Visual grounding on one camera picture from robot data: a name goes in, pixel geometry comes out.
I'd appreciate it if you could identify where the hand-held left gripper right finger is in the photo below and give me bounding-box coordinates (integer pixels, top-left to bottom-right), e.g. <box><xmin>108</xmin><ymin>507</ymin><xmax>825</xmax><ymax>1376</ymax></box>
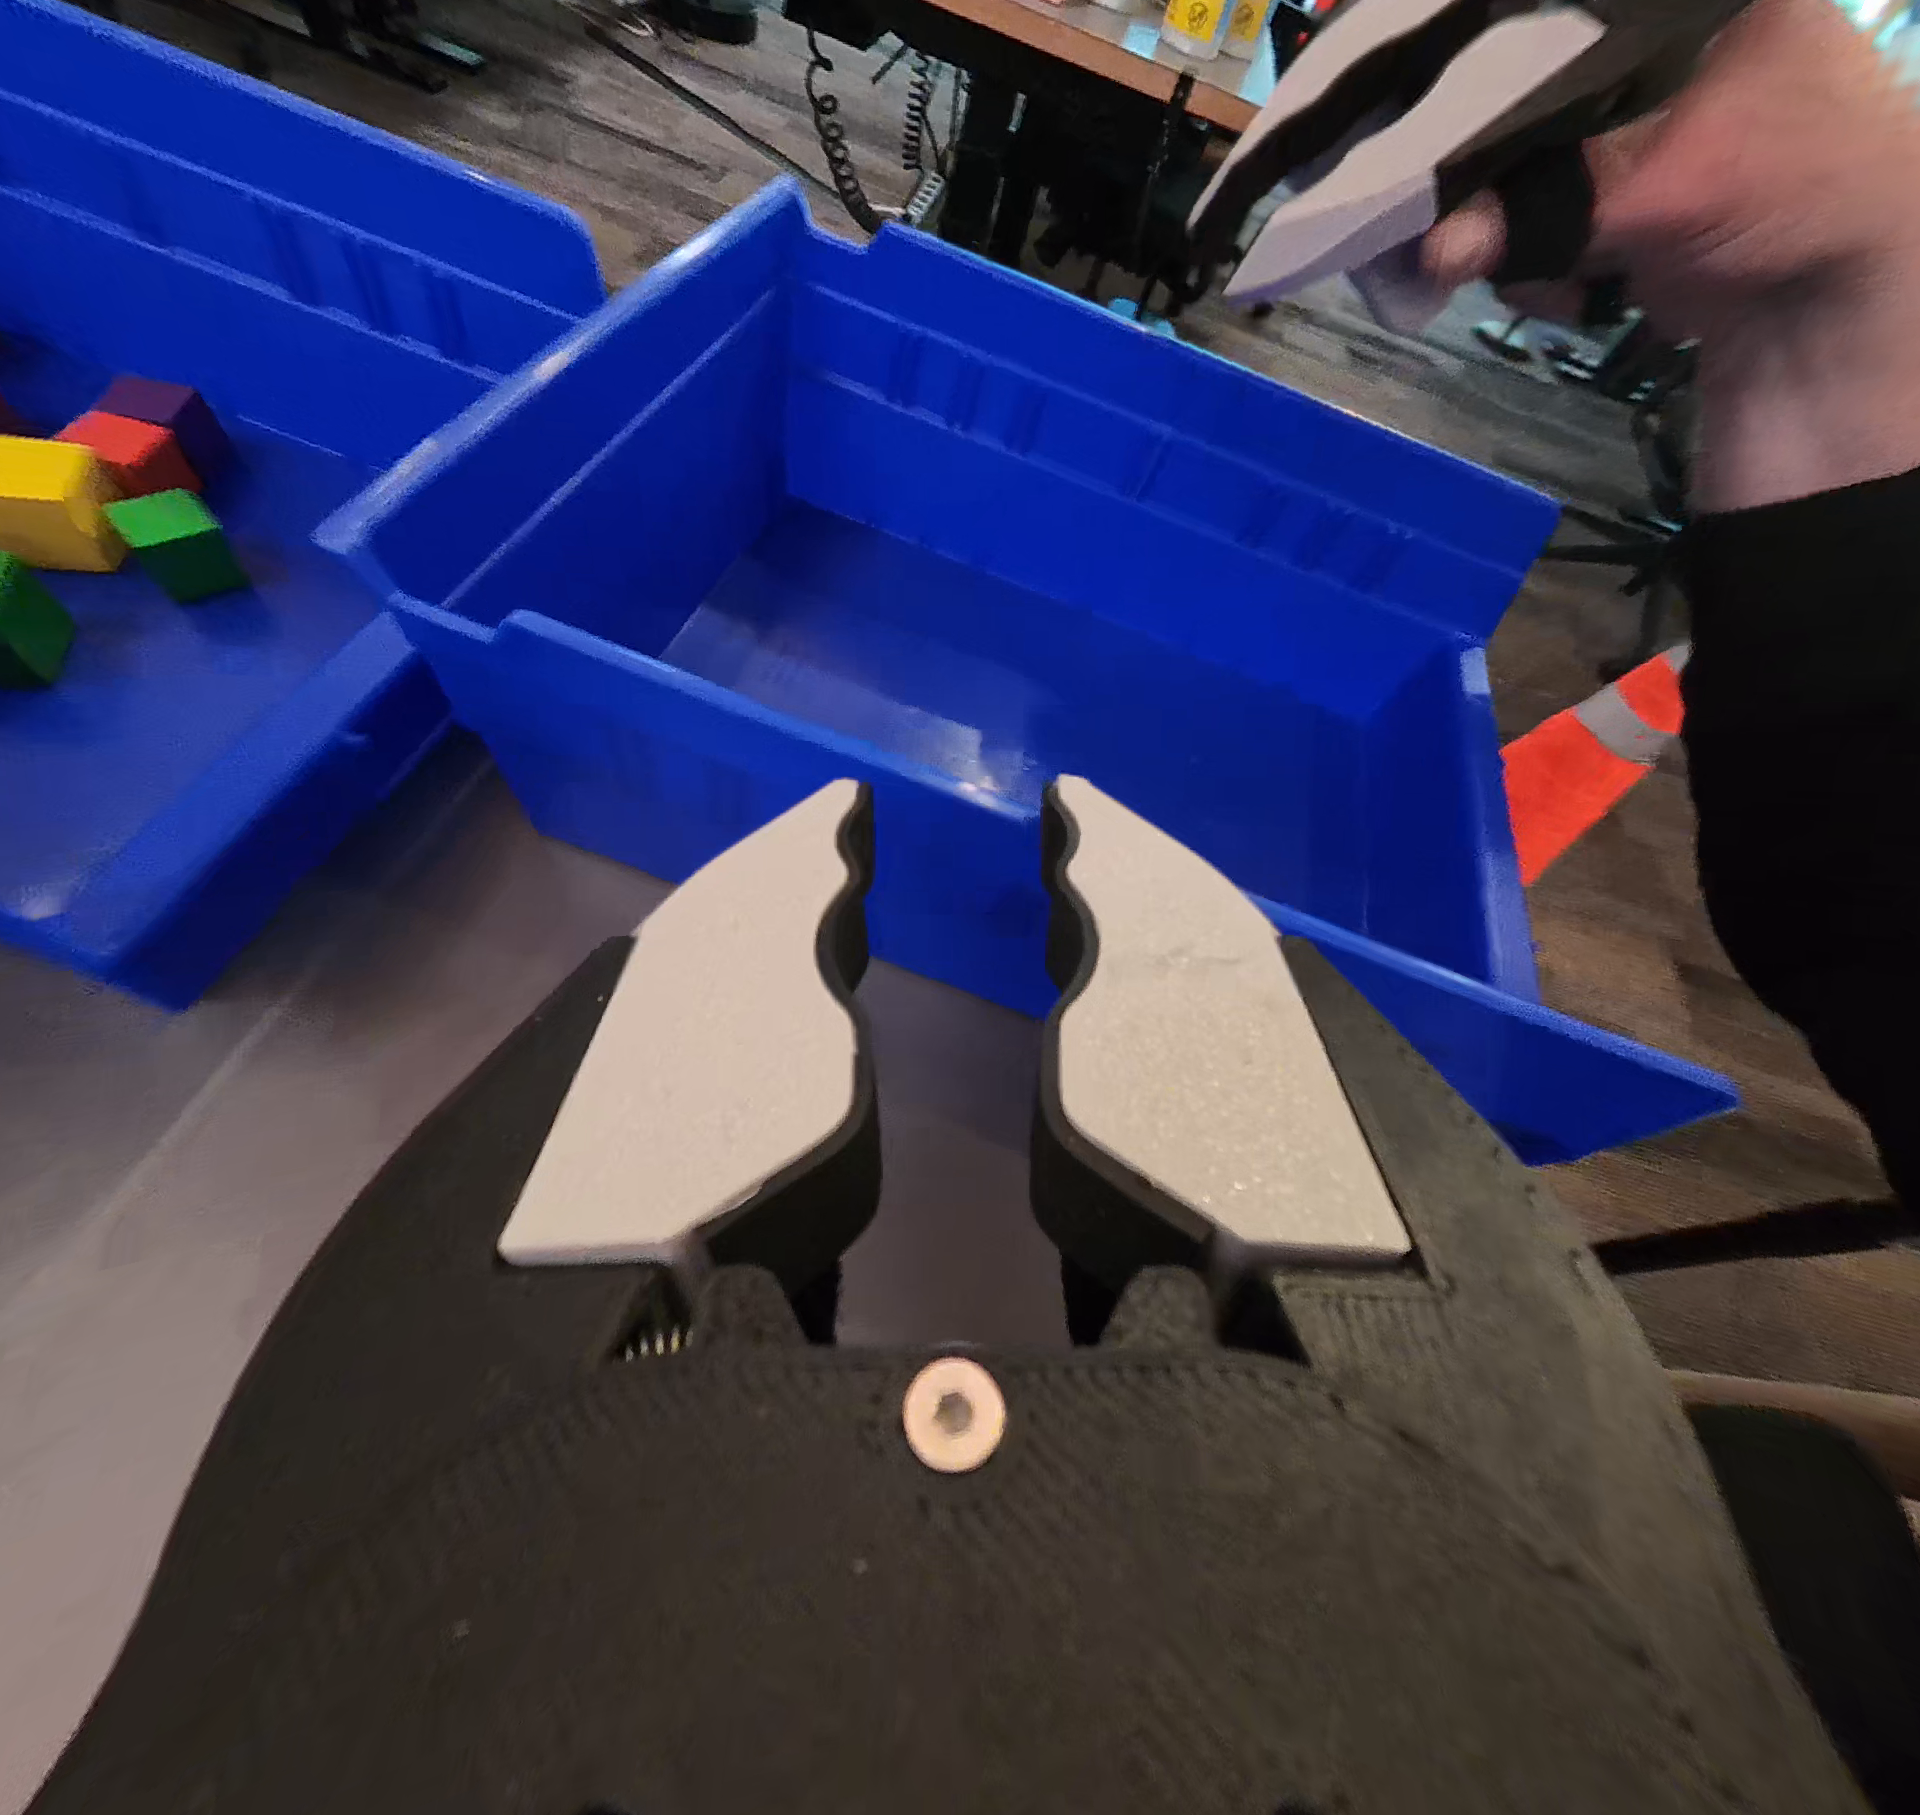
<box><xmin>1032</xmin><ymin>773</ymin><xmax>1416</xmax><ymax>1264</ymax></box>

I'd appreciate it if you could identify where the blue plastic bin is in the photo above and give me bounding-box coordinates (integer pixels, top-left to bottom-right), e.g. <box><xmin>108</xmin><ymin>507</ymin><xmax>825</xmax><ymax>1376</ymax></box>
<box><xmin>311</xmin><ymin>173</ymin><xmax>1562</xmax><ymax>1025</ymax></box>
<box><xmin>0</xmin><ymin>0</ymin><xmax>609</xmax><ymax>1009</ymax></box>
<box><xmin>1274</xmin><ymin>903</ymin><xmax>1742</xmax><ymax>1169</ymax></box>

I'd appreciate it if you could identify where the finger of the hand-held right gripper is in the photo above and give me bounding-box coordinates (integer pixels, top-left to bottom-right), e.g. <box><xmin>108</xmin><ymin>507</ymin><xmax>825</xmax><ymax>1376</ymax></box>
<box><xmin>1218</xmin><ymin>3</ymin><xmax>1613</xmax><ymax>335</ymax></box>
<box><xmin>1188</xmin><ymin>0</ymin><xmax>1517</xmax><ymax>249</ymax></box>

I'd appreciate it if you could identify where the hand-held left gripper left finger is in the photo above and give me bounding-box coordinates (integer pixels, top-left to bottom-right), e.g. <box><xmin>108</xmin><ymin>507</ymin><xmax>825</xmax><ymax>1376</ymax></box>
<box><xmin>495</xmin><ymin>777</ymin><xmax>887</xmax><ymax>1268</ymax></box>

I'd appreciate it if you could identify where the large green wooden cube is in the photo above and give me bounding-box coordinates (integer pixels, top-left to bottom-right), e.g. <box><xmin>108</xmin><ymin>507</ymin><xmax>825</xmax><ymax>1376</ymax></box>
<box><xmin>0</xmin><ymin>549</ymin><xmax>78</xmax><ymax>691</ymax></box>

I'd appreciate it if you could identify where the person's right hand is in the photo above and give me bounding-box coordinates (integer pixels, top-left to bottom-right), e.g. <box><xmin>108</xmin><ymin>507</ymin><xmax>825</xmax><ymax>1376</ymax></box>
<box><xmin>1416</xmin><ymin>0</ymin><xmax>1920</xmax><ymax>391</ymax></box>

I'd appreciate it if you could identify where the small green wooden cube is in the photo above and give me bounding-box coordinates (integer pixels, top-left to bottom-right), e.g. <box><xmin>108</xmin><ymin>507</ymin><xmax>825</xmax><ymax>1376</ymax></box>
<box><xmin>102</xmin><ymin>489</ymin><xmax>254</xmax><ymax>605</ymax></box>

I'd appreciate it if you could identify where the person's right forearm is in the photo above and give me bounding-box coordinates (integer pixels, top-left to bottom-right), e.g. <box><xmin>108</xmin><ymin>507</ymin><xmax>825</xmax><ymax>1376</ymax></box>
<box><xmin>1686</xmin><ymin>315</ymin><xmax>1920</xmax><ymax>515</ymax></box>

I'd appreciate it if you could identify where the black office chair base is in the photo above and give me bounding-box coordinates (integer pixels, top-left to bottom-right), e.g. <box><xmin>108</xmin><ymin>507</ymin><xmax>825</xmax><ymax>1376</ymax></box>
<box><xmin>1535</xmin><ymin>329</ymin><xmax>1703</xmax><ymax>661</ymax></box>

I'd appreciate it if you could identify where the yellow wooden cube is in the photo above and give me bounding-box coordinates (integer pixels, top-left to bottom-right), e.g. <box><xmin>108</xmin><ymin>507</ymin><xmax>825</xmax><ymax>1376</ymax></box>
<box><xmin>0</xmin><ymin>435</ymin><xmax>130</xmax><ymax>575</ymax></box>

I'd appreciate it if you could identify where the black coiled cable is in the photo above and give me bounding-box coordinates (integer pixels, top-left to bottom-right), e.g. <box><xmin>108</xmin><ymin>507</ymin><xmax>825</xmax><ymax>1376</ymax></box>
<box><xmin>803</xmin><ymin>21</ymin><xmax>890</xmax><ymax>239</ymax></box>

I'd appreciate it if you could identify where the person's black clothing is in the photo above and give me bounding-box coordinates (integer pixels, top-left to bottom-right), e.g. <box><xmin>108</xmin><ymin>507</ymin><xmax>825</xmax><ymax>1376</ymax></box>
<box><xmin>1676</xmin><ymin>465</ymin><xmax>1920</xmax><ymax>1201</ymax></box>

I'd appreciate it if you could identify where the orange traffic cone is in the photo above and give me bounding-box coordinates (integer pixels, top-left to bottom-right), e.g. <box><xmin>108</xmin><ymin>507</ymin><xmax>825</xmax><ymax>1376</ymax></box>
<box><xmin>1500</xmin><ymin>641</ymin><xmax>1693</xmax><ymax>889</ymax></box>

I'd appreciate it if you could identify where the red wooden cube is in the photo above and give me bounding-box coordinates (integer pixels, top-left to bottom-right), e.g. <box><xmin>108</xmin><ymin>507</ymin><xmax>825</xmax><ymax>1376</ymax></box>
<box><xmin>52</xmin><ymin>409</ymin><xmax>203</xmax><ymax>499</ymax></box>

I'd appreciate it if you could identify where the purple wooden cube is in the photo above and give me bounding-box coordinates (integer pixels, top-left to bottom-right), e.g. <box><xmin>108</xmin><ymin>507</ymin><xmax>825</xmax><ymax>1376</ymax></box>
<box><xmin>92</xmin><ymin>375</ymin><xmax>240</xmax><ymax>481</ymax></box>

